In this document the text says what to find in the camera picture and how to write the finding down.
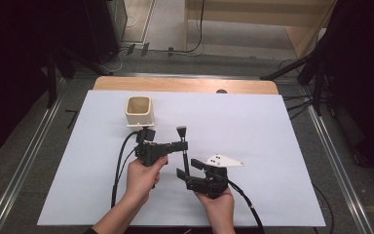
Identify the bundle of black floor cables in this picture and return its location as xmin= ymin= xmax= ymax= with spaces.
xmin=281 ymin=93 xmax=316 ymax=121

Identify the person's right hand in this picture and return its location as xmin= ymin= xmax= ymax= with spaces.
xmin=194 ymin=186 xmax=237 ymax=222

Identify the white table sheet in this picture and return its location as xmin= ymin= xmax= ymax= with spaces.
xmin=36 ymin=90 xmax=326 ymax=228

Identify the person's left hand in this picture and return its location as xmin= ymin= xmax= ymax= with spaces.
xmin=124 ymin=155 xmax=169 ymax=203

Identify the black makeup brush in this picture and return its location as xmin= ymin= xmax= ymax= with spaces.
xmin=175 ymin=125 xmax=191 ymax=176

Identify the wooden table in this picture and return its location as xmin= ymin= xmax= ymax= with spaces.
xmin=92 ymin=75 xmax=280 ymax=96

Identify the braided black right gripper cable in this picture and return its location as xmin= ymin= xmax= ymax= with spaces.
xmin=227 ymin=179 xmax=266 ymax=234

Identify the thin black left gripper cable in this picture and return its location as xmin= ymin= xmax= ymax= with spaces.
xmin=116 ymin=148 xmax=138 ymax=189

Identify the black hanging cable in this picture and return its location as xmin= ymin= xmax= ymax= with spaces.
xmin=162 ymin=0 xmax=206 ymax=55

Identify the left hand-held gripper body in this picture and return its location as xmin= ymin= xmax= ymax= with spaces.
xmin=126 ymin=122 xmax=172 ymax=168

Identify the thin black floor cable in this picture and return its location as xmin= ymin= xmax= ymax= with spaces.
xmin=311 ymin=183 xmax=335 ymax=234

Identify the aluminium floor rail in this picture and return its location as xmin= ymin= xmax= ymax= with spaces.
xmin=305 ymin=103 xmax=374 ymax=234
xmin=0 ymin=94 xmax=66 ymax=234

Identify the black metal stand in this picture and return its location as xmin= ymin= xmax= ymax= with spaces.
xmin=260 ymin=48 xmax=326 ymax=117
xmin=43 ymin=48 xmax=113 ymax=109

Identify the black equipment cabinet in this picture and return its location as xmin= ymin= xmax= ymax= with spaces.
xmin=83 ymin=0 xmax=129 ymax=64

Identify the square wooden cup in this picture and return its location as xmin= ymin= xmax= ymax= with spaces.
xmin=124 ymin=95 xmax=155 ymax=127

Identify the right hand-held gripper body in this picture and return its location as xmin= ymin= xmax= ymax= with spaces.
xmin=185 ymin=153 xmax=245 ymax=200

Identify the dark curtain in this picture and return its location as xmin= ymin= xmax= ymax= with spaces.
xmin=0 ymin=0 xmax=91 ymax=164
xmin=318 ymin=0 xmax=374 ymax=178

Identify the thick black left gripper cable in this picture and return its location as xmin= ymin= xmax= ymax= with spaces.
xmin=110 ymin=130 xmax=140 ymax=209

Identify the light wooden furniture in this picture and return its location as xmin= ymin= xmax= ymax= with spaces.
xmin=184 ymin=0 xmax=339 ymax=60

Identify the white floor cable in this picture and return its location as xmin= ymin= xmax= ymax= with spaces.
xmin=108 ymin=14 xmax=138 ymax=73

